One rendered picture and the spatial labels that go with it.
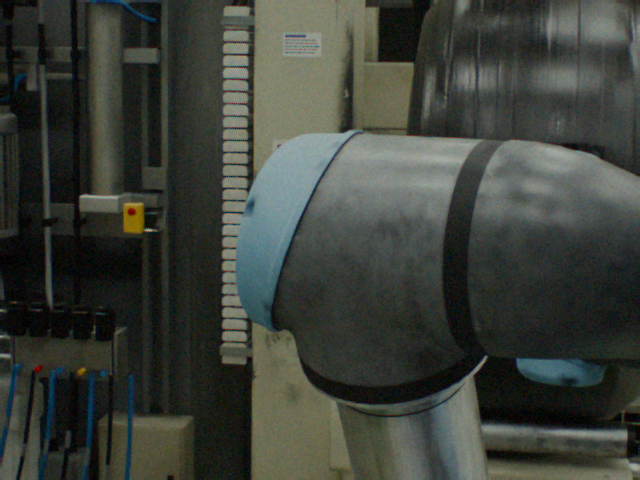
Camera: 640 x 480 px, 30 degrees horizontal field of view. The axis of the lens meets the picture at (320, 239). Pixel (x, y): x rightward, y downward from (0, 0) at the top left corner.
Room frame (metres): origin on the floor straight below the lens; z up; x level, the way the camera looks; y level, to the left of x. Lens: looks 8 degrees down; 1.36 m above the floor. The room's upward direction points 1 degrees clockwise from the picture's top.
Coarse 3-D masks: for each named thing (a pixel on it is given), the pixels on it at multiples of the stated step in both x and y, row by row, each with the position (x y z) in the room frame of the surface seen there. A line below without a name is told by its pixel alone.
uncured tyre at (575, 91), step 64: (448, 0) 1.52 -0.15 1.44; (512, 0) 1.48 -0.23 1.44; (576, 0) 1.47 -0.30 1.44; (448, 64) 1.41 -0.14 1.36; (512, 64) 1.39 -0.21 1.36; (576, 64) 1.38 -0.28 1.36; (448, 128) 1.37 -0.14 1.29; (512, 128) 1.35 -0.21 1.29; (576, 128) 1.34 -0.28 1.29; (512, 384) 1.40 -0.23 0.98
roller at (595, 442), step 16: (480, 416) 1.48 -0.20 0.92; (496, 416) 1.47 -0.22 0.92; (512, 416) 1.47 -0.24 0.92; (496, 432) 1.46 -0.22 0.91; (512, 432) 1.45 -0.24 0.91; (528, 432) 1.45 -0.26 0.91; (544, 432) 1.45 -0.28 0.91; (560, 432) 1.45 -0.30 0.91; (576, 432) 1.44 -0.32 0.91; (592, 432) 1.44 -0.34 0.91; (608, 432) 1.44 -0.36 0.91; (624, 432) 1.44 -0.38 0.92; (496, 448) 1.46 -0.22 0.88; (512, 448) 1.46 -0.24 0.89; (528, 448) 1.45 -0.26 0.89; (544, 448) 1.45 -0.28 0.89; (560, 448) 1.45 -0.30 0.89; (576, 448) 1.44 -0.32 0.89; (592, 448) 1.44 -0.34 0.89; (608, 448) 1.43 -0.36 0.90; (624, 448) 1.43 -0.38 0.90
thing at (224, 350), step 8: (224, 16) 1.60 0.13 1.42; (232, 16) 1.60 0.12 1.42; (240, 16) 1.60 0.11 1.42; (248, 16) 1.60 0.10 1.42; (224, 24) 1.60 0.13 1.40; (232, 24) 1.60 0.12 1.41; (240, 24) 1.60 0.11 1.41; (248, 24) 1.60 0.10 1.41; (224, 352) 1.60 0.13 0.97; (232, 352) 1.60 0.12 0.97; (240, 352) 1.60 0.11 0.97; (248, 352) 1.60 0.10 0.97; (248, 360) 1.61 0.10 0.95
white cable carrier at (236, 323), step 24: (240, 48) 1.60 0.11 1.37; (240, 72) 1.60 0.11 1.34; (240, 96) 1.60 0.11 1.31; (240, 120) 1.60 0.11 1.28; (240, 144) 1.60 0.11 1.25; (240, 168) 1.60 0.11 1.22; (240, 192) 1.60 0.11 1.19; (240, 216) 1.60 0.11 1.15; (240, 312) 1.60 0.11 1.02; (240, 336) 1.60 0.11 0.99; (240, 360) 1.60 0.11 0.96
